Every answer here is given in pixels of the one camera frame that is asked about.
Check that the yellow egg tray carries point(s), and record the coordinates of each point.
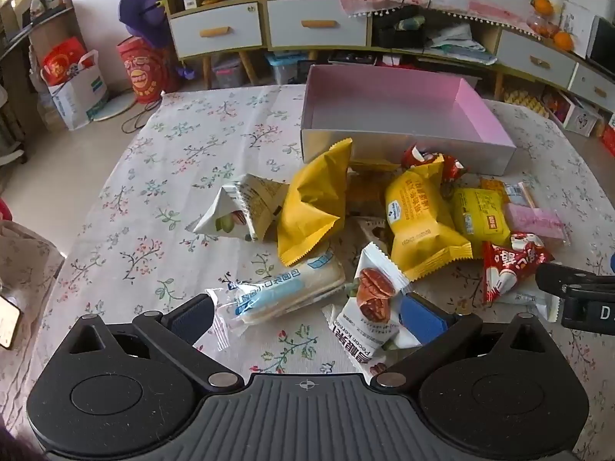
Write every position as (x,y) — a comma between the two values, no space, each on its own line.
(526,102)

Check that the yellow packet with blue label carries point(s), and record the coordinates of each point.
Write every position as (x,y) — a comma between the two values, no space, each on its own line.
(418,221)

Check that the red white snack packet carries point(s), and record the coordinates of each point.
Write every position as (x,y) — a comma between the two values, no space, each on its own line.
(509,264)

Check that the white paper shopping bag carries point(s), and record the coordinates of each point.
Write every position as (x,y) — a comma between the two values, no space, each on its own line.
(77,101)

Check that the pink snack packet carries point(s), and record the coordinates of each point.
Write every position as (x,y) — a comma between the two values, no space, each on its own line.
(533,221)

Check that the clear bin with blue lid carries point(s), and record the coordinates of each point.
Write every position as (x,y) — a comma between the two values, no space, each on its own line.
(286,69)

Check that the orange fruit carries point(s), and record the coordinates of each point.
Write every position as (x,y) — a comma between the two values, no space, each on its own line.
(542,5)
(563,41)

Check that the plain yellow snack packet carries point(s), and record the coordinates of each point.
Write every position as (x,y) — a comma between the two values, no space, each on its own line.
(312,201)

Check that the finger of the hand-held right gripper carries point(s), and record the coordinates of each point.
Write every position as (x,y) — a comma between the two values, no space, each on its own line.
(552,276)

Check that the white pecan snack packet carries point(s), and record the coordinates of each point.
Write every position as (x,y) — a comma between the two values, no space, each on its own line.
(370,293)

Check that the silver white snack packet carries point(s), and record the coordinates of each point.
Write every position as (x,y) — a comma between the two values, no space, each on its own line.
(526,305)

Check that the white blue cracker packet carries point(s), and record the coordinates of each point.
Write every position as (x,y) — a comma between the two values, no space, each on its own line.
(278,293)

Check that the small bright yellow packet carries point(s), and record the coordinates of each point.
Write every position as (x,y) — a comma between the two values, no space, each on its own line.
(480,216)

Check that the smartphone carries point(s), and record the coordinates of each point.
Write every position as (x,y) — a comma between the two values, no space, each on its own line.
(8,321)

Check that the black storage bag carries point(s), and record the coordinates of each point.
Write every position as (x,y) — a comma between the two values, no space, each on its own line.
(399,31)

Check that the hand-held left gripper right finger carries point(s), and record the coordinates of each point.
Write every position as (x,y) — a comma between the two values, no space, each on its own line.
(427,321)

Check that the white round stand base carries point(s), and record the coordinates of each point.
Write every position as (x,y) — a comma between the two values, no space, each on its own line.
(113,105)

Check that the floral tablecloth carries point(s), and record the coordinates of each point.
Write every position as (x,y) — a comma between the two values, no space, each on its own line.
(168,177)

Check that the purple plush toy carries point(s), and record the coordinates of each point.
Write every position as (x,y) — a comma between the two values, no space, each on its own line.
(144,14)

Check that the red gift bag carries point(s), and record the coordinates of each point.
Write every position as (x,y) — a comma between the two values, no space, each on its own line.
(62,60)

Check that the pink lined cardboard box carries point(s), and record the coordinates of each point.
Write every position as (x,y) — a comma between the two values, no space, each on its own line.
(384,105)

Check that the pile of papers and bags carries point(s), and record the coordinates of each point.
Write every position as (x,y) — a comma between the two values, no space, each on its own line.
(461,43)

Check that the long low wooden cabinet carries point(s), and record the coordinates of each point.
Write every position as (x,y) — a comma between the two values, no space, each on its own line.
(485,33)

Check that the clear blue print packet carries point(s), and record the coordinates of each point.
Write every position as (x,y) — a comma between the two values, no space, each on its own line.
(518,194)

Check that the white printed carton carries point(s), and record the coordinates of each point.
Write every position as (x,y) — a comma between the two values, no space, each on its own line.
(579,115)

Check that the glass jar of oranges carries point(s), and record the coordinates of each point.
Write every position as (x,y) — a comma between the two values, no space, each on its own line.
(539,26)

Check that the clear brown biscuit packet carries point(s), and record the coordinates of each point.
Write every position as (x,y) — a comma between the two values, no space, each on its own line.
(365,194)

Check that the red printed lantern bag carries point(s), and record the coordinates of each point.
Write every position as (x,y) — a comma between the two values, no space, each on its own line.
(141,72)

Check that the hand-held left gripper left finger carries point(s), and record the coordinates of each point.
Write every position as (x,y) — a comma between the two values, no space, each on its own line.
(192,319)

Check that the wooden bookshelf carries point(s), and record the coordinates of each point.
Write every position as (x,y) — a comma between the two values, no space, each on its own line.
(43,24)

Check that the shiny red snack packet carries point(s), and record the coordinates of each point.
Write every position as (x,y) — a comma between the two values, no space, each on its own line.
(418,156)

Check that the orange snack packet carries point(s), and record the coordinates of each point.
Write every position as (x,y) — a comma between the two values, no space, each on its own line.
(494,185)

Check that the white triangular pistachio packet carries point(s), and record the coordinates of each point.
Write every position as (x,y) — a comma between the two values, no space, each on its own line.
(250,201)

